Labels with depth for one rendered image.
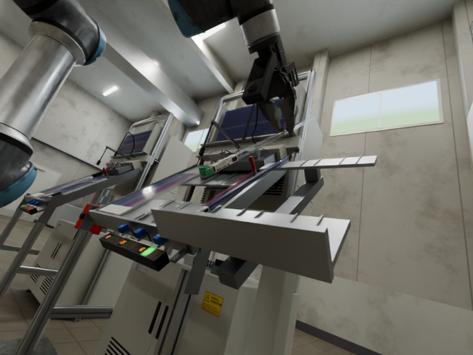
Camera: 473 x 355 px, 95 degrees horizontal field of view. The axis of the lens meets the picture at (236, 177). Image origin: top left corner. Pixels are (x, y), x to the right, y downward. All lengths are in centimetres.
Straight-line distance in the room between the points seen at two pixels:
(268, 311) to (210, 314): 45
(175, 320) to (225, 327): 31
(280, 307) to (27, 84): 69
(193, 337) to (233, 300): 21
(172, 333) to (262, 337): 22
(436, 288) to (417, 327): 54
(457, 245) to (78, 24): 418
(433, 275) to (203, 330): 345
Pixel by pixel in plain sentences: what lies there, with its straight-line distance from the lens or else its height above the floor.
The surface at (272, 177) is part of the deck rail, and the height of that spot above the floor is 108.
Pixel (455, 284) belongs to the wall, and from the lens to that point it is 404.
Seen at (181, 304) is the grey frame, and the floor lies 57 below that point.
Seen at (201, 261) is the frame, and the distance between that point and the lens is 62.
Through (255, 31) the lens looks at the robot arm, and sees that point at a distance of 52.
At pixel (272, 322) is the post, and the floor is 60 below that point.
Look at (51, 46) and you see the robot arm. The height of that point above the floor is 102.
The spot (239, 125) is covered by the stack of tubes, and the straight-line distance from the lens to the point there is 145.
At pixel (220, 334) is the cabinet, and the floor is 46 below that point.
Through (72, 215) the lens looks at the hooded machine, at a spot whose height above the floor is 64.
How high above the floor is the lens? 69
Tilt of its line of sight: 21 degrees up
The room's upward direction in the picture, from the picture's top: 16 degrees clockwise
